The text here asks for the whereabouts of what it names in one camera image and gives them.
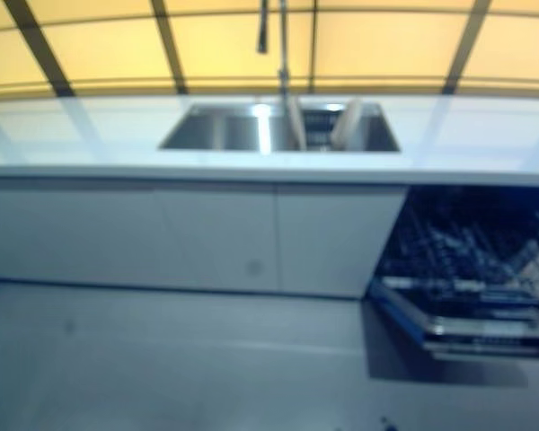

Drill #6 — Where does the white cabinet door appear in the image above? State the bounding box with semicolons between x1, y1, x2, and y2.
276;186;409;300
154;184;280;293
0;177;167;289

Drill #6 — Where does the black dish drying rack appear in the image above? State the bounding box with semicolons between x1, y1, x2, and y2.
296;102;345;152

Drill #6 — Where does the stainless steel kitchen sink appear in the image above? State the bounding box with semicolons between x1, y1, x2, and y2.
157;101;402;154

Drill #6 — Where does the chrome pull-down faucet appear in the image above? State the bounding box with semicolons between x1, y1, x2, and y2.
255;0;297;109

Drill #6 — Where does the dishwasher wire rack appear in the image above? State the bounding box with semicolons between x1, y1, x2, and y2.
384;188;539;302

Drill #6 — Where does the dark window frame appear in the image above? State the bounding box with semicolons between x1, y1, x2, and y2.
0;0;539;98

